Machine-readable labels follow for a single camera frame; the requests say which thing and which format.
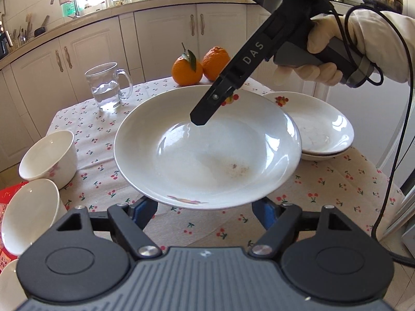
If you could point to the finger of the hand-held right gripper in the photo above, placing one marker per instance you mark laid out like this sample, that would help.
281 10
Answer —
210 103

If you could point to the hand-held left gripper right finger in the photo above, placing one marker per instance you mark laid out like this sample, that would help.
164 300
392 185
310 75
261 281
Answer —
264 213

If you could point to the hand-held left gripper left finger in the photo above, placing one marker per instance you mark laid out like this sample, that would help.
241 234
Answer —
146 212

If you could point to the stained white floral plate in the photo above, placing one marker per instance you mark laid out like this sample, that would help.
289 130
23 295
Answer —
194 155

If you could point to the white floral bowl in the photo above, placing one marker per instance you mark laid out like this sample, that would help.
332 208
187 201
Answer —
48 158
29 217
8 285

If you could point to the person's right forearm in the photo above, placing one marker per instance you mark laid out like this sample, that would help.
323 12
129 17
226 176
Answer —
398 55

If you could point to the person's right hand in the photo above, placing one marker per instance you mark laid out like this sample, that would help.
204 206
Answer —
363 29

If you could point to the orange with green leaf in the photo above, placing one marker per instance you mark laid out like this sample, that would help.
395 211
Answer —
186 71

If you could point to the bumpy orange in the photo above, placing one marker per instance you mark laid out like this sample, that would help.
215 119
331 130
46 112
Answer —
214 63

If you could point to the cherry print tablecloth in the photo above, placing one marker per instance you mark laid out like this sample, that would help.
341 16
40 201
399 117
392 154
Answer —
324 194

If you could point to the glass mug with water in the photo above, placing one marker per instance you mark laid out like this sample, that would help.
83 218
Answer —
105 90

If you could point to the green dish soap bottle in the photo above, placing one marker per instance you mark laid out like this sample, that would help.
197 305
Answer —
68 9

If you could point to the small black pot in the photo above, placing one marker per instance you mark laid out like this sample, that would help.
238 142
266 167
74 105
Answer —
39 31

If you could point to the utensil holder with cutlery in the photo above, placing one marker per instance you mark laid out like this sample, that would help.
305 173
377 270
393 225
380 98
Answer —
21 35

